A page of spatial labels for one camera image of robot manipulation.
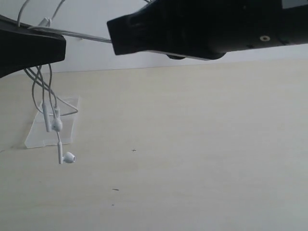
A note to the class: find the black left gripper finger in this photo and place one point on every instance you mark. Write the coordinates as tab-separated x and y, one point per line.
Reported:
22	48

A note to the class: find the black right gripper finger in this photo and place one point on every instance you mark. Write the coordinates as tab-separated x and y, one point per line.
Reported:
143	30

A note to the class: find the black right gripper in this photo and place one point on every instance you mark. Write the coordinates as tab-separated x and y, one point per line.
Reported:
209	29

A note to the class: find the clear plastic storage box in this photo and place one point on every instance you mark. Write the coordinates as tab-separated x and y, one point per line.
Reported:
39	137

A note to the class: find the white wired earphones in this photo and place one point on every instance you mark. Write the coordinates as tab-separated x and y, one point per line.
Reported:
49	106

